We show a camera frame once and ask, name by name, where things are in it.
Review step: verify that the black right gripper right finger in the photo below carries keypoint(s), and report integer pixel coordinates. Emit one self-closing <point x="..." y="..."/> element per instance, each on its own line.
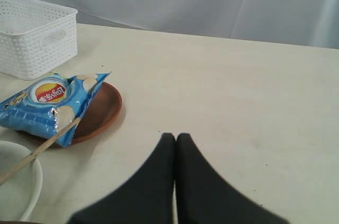
<point x="203" y="196"/>

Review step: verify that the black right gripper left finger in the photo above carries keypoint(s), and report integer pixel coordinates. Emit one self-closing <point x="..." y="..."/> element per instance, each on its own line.
<point x="146" y="197"/>

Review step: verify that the brown wooden plate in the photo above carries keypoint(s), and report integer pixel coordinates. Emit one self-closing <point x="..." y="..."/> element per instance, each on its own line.
<point x="101" y="112"/>

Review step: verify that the wooden chopstick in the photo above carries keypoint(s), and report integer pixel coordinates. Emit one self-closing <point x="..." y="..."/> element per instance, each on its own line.
<point x="32" y="156"/>

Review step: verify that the grey ceramic bowl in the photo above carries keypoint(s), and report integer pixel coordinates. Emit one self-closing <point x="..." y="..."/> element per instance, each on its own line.
<point x="20" y="193"/>

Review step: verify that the blue snack packet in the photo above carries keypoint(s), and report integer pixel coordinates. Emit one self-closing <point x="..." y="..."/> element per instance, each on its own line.
<point x="50" y="104"/>

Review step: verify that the white perforated plastic basket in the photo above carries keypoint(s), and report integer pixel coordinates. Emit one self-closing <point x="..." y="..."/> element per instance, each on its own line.
<point x="36" y="37"/>

